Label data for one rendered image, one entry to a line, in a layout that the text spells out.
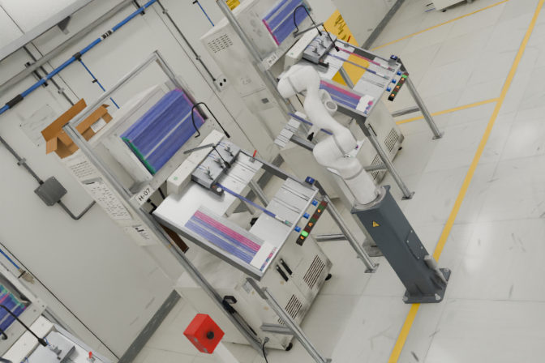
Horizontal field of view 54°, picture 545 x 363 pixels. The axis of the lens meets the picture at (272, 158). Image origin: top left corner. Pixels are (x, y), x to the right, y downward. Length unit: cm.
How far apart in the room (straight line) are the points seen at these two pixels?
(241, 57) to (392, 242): 182
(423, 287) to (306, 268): 81
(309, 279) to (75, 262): 187
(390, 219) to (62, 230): 259
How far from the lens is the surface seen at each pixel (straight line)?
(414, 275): 317
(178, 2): 555
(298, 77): 279
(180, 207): 313
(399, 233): 299
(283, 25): 409
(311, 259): 366
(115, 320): 468
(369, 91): 402
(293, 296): 354
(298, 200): 322
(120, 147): 304
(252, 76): 408
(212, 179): 316
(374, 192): 289
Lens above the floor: 217
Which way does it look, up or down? 21 degrees down
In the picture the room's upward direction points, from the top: 35 degrees counter-clockwise
